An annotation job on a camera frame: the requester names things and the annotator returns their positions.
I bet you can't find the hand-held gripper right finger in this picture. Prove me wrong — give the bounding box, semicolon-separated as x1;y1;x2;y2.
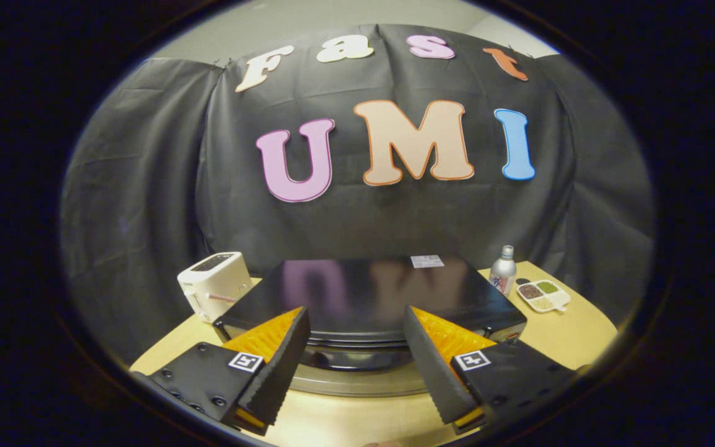
403;305;583;435

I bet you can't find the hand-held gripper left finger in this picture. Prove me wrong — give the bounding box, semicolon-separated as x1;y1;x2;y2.
131;306;312;436

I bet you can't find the black toaster oven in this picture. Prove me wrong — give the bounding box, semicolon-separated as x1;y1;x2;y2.
214;256;528;398

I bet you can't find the white slot toaster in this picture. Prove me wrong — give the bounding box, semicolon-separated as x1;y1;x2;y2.
177;251;253;324

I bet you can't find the silver bottle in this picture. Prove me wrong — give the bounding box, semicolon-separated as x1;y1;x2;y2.
489;245;518;297

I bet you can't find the white divided spice dish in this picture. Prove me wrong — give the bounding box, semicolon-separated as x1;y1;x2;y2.
516;279;572;313

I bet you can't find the black backdrop cloth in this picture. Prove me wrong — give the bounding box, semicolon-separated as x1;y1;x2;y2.
60;24;655;367

